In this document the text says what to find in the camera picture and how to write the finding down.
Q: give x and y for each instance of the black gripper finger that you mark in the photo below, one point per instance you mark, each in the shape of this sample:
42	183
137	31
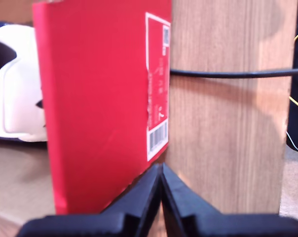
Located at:
181	202
139	202

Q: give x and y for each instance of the red Nike shoebox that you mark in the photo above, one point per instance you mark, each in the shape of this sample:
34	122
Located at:
97	98

